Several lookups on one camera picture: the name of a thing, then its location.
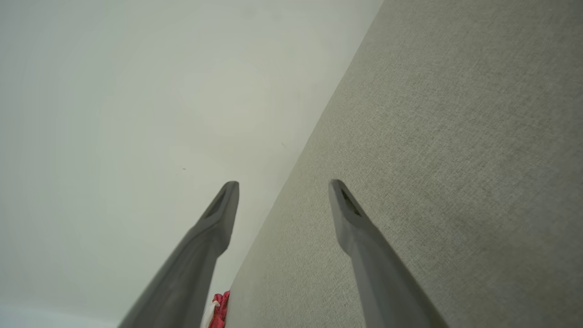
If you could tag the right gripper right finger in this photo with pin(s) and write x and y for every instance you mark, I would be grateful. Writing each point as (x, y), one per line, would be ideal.
(382, 282)

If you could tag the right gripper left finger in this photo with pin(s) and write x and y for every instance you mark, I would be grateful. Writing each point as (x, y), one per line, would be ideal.
(191, 273)

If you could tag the red white basketball jersey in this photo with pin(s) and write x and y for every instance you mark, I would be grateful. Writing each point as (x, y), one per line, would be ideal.
(221, 310)

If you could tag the grey fabric sofa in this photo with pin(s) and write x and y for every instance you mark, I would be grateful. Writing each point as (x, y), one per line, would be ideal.
(455, 136)

